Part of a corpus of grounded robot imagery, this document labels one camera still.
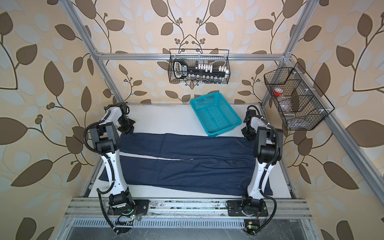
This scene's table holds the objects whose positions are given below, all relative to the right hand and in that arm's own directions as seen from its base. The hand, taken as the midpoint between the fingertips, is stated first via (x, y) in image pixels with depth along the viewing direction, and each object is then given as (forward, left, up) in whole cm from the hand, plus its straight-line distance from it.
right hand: (248, 139), depth 100 cm
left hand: (+9, +79, +3) cm, 79 cm away
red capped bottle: (+9, -10, +33) cm, 36 cm away
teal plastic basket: (+24, +20, -1) cm, 31 cm away
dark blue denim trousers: (-14, +41, -1) cm, 43 cm away
